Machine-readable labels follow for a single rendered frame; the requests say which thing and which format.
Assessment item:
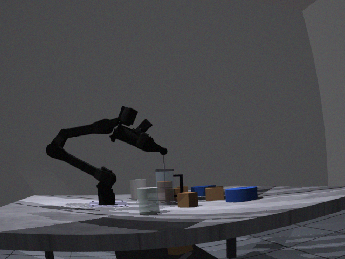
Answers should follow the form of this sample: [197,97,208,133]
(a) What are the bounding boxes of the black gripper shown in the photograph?
[126,129,165,152]

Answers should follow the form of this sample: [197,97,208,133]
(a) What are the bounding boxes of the white cylinder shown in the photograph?
[130,179,147,200]

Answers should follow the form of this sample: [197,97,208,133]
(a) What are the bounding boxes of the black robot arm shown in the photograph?
[46,106,152,205]

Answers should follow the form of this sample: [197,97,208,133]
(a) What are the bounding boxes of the glass french press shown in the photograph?
[155,148,183,205]

